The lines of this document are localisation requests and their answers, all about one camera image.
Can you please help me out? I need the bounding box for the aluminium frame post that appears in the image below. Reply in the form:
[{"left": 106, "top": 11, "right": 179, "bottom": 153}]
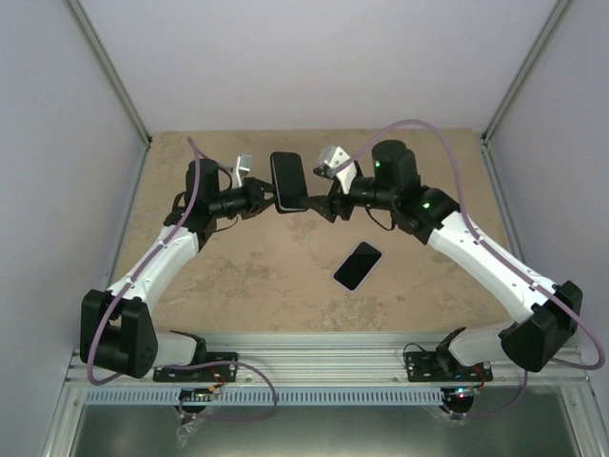
[
  {"left": 65, "top": 0, "right": 151, "bottom": 148},
  {"left": 481, "top": 0, "right": 575, "bottom": 148}
]

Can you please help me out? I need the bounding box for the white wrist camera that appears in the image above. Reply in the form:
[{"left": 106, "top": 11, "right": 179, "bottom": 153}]
[
  {"left": 313, "top": 146, "right": 358, "bottom": 194},
  {"left": 231, "top": 154, "right": 252, "bottom": 189}
]

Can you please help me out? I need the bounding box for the black phone with white edge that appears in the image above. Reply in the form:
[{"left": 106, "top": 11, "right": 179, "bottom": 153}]
[{"left": 332, "top": 242, "right": 383, "bottom": 292}]

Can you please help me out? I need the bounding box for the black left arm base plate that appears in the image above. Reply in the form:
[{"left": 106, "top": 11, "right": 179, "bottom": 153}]
[{"left": 152, "top": 352, "right": 239, "bottom": 385}]

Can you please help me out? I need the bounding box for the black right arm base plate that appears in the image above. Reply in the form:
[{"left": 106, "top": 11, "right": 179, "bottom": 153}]
[{"left": 403, "top": 350, "right": 494, "bottom": 383}]

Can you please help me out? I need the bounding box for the clear plastic bag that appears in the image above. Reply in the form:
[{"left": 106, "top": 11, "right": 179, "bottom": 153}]
[{"left": 175, "top": 421, "right": 197, "bottom": 449}]

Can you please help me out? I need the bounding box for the aluminium frame post left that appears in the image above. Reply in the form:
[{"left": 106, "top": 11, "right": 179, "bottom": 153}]
[{"left": 65, "top": 0, "right": 151, "bottom": 148}]

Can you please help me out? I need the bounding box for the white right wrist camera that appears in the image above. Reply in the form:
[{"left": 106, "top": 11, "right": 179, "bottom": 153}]
[{"left": 313, "top": 146, "right": 358, "bottom": 194}]

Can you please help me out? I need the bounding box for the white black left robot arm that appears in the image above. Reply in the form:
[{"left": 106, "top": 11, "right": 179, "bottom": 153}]
[{"left": 80, "top": 154, "right": 275, "bottom": 386}]

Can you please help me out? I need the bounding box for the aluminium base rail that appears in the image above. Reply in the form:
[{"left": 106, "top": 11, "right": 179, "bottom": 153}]
[{"left": 64, "top": 332, "right": 591, "bottom": 387}]

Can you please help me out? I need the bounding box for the right controller circuit board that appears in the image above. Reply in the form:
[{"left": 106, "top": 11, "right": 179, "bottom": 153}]
[{"left": 451, "top": 385, "right": 481, "bottom": 399}]

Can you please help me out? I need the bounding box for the controller circuit board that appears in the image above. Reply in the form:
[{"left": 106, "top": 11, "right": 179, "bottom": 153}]
[
  {"left": 451, "top": 385, "right": 481, "bottom": 399},
  {"left": 178, "top": 386, "right": 222, "bottom": 403}
]

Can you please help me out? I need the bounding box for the left controller circuit board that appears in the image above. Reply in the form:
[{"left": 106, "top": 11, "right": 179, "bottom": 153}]
[{"left": 178, "top": 386, "right": 222, "bottom": 403}]

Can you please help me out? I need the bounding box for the grey slotted cable duct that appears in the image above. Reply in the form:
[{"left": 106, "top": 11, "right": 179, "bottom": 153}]
[{"left": 84, "top": 387, "right": 444, "bottom": 407}]

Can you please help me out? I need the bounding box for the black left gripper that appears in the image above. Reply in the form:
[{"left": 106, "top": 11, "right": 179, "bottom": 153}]
[{"left": 209, "top": 177, "right": 285, "bottom": 220}]

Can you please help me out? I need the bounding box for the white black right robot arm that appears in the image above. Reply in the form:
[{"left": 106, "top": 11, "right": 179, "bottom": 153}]
[{"left": 305, "top": 140, "right": 582, "bottom": 380}]

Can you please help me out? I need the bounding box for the aluminium frame post right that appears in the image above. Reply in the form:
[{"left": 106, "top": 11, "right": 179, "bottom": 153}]
[{"left": 481, "top": 0, "right": 575, "bottom": 148}]

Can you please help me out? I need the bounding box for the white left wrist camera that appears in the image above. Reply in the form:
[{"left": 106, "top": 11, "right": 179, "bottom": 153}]
[{"left": 231, "top": 154, "right": 252, "bottom": 189}]

